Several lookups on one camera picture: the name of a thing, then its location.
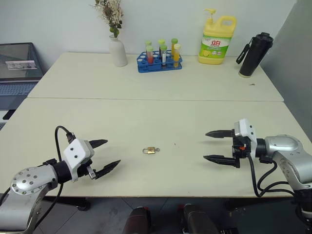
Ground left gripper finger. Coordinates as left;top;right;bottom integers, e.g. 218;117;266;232
94;159;122;180
88;139;108;149

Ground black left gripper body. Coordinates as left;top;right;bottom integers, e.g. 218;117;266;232
77;158;97;180

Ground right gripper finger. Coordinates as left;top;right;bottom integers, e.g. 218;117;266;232
205;130;235;139
203;155;237;167

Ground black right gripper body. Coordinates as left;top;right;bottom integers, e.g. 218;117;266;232
232;136;252;169

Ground black table leg base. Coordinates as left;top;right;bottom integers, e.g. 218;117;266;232
43;196;91;212

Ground yellow detergent pump bottle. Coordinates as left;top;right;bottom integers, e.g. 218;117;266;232
197;8;237;65

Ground blue test tube rack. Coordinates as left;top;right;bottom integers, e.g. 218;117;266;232
136;52;183;74

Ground white ceramic vase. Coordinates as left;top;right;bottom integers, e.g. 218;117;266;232
109;36;128;67

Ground black smartphone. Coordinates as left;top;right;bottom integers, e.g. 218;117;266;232
2;109;17;121

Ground green-capped tube white label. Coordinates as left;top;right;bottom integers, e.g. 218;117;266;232
160;44;169;68

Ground green-capped tube orange liquid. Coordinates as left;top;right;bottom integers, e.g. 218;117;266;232
171;38;179;58

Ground green-capped tube red liquid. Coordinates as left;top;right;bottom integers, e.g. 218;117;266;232
145;45;154;65

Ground grey open laptop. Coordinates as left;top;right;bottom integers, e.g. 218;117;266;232
0;42;45;112

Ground dried flower bunch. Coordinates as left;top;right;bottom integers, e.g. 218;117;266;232
89;0;124;39

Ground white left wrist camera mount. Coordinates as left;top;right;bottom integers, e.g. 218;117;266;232
63;138;96;183

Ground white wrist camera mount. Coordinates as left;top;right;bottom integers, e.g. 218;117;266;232
234;118;258;159
63;138;96;183

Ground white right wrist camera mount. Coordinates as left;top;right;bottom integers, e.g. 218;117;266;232
234;118;258;159

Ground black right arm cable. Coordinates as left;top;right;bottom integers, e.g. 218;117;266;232
247;156;297;198

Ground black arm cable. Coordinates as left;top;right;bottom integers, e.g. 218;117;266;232
247;156;297;198
31;125;75;231

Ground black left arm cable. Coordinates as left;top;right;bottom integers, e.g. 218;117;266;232
31;125;75;231

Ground black thermos bottle with strap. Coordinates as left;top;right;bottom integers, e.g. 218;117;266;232
235;32;274;79

